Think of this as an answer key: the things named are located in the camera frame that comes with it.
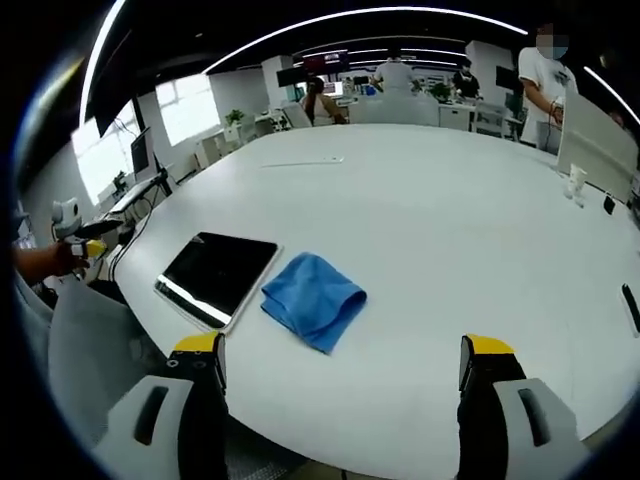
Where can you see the blue cleaning cloth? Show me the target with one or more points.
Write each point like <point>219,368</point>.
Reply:
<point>313,299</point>

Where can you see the black tablet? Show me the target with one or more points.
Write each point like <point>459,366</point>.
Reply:
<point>218,279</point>

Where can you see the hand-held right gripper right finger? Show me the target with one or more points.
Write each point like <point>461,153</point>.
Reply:
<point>492,400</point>

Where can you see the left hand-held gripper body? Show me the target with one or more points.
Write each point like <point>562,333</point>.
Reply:
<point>67,220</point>

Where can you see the grey office chair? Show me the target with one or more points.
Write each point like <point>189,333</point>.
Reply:
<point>90,345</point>

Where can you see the black smartphone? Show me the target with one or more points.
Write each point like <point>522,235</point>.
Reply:
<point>631,307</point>
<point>608,204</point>

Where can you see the green potted plant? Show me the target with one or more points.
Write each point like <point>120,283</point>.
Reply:
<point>234,119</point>

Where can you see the white paper cup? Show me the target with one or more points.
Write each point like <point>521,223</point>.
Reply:
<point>576,181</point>

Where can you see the white mesh office chair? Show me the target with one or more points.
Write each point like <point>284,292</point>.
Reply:
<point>490,119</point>

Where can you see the computer monitor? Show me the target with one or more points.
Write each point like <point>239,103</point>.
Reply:
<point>141,152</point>

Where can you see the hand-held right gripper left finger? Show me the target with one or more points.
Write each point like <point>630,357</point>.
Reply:
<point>197,400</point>

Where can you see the white desk partition panel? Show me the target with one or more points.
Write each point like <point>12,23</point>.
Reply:
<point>597,145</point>

